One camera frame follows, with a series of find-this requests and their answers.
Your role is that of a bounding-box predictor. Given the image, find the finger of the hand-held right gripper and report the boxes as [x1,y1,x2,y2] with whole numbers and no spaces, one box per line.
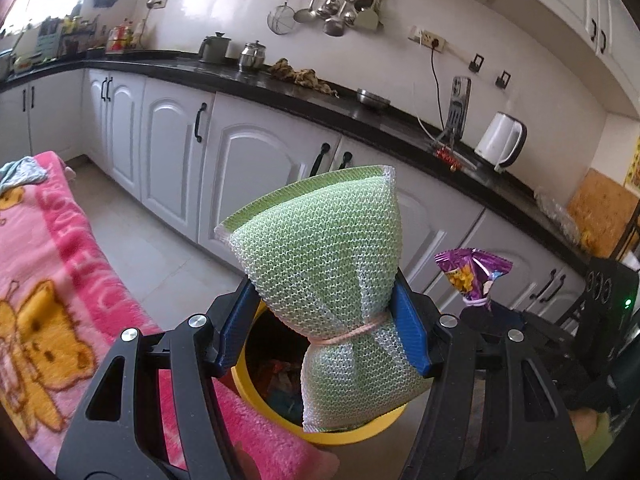
[460,304,591,378]

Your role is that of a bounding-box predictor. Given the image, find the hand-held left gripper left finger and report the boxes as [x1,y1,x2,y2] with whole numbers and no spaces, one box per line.
[55,277,260,480]

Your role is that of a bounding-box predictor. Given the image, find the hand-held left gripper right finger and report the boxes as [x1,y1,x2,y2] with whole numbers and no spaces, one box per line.
[390,269,587,480]

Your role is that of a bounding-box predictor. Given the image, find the purple candy wrapper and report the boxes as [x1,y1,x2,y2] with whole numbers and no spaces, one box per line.
[434,248,515,311]

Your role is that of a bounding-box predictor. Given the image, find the red plastic bag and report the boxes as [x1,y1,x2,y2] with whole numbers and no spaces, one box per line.
[257,357,301,386]

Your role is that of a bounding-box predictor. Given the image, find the green mesh scrubber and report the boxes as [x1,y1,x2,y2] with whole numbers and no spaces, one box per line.
[215,164,435,433]

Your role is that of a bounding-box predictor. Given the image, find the yellow round bin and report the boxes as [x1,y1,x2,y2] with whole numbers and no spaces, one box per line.
[235,305,408,448]

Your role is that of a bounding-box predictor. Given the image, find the wooden board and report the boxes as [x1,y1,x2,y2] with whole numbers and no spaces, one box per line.
[567,167,640,261]

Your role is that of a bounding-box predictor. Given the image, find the clear plastic bag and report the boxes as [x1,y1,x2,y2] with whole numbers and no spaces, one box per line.
[534,186,583,246]

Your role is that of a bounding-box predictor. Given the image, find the small red ornament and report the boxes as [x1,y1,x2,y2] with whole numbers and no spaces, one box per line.
[432,146,461,171]

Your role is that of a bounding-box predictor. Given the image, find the pink printed blanket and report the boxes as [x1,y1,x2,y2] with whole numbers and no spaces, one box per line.
[0,150,341,476]

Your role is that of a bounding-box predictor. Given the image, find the white electric kettle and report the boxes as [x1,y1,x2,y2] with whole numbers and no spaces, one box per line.
[475,111,528,173]

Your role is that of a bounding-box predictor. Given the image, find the white lower kitchen cabinets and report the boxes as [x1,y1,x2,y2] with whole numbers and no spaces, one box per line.
[0,67,601,331]

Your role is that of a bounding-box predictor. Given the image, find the phone on stand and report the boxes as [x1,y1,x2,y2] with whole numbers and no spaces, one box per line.
[434,75,472,151]

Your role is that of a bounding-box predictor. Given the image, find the steel bowl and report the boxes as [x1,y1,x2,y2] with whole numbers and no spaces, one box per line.
[356,87,392,110]

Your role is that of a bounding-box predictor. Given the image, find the crumpled brown rag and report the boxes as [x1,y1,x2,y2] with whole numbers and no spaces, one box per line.
[270,57,341,98]

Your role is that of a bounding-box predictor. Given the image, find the grey-blue cloth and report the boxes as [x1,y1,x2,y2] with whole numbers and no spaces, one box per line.
[0,156,48,195]

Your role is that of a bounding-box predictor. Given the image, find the steel lidded pot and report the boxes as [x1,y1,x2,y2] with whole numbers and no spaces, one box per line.
[237,40,266,72]

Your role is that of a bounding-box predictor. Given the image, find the grey-green lidded pot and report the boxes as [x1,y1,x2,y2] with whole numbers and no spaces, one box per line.
[199,31,232,64]

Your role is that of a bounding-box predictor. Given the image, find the pale green scraper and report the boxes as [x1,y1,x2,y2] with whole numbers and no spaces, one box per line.
[356,0,383,31]

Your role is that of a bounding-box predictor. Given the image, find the steel ladle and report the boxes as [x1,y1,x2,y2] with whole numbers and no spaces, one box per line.
[292,0,323,25]
[322,0,348,38]

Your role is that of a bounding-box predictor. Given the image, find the group of condiment bottles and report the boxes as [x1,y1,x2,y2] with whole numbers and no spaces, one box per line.
[105,17,148,53]

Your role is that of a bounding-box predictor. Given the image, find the steel mesh strainer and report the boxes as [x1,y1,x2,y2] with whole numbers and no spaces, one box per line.
[266,0,307,36]

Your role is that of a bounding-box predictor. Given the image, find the blue dish rack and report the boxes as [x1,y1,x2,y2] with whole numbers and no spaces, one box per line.
[37,15,66,56]

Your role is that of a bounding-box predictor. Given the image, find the yellow wall poster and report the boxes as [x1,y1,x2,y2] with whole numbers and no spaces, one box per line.
[625,137,640,188]

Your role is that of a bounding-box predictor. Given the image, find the white cable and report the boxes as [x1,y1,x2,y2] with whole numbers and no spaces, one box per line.
[417,112,481,168]

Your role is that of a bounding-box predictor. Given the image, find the black cable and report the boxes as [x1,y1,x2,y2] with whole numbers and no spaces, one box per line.
[430,45,447,133]

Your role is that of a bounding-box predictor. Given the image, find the wall power socket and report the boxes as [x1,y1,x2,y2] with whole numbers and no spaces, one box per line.
[409,25,447,53]

